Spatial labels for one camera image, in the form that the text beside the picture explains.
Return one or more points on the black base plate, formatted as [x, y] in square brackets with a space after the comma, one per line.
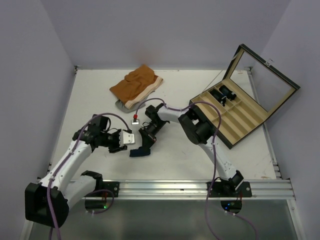
[221, 190]
[106, 189]

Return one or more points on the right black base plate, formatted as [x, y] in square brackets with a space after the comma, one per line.
[221, 190]

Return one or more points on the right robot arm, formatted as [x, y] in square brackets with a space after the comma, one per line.
[199, 130]

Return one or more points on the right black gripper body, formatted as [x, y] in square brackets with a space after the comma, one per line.
[153, 128]

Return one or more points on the grey underwear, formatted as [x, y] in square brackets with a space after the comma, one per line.
[129, 107]

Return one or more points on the navy blue underwear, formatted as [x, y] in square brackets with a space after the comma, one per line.
[140, 152]

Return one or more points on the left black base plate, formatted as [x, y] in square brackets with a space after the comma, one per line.
[106, 189]

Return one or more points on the orange brown underwear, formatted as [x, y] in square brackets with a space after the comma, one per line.
[142, 79]

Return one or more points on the aluminium mounting rail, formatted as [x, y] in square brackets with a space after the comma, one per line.
[273, 189]

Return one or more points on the rolled black underwear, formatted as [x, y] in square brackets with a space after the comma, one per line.
[223, 93]

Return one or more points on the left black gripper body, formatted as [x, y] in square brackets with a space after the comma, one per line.
[112, 141]

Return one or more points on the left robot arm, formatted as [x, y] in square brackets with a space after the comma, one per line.
[49, 201]

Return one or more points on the black compartment storage box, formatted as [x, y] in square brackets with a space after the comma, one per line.
[242, 116]

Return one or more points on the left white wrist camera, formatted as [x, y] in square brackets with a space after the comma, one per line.
[126, 138]

